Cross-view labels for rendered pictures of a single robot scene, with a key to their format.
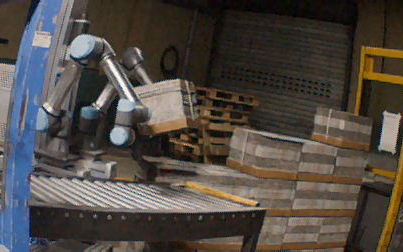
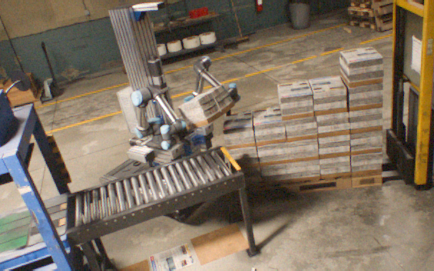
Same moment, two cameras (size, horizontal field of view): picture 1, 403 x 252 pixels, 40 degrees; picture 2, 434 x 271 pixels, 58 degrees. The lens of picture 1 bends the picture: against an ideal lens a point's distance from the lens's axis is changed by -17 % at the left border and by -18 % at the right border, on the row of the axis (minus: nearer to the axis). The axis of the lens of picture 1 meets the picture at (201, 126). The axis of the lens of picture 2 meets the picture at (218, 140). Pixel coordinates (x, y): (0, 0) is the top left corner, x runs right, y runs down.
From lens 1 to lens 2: 208 cm
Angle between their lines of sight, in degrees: 40
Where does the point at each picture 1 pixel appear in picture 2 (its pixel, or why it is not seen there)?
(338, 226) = (368, 138)
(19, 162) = (44, 234)
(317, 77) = not seen: outside the picture
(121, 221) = (141, 213)
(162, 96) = (194, 109)
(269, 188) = (295, 125)
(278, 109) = not seen: outside the picture
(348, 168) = (363, 99)
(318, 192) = (338, 120)
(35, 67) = (29, 200)
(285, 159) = (301, 106)
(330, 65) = not seen: outside the picture
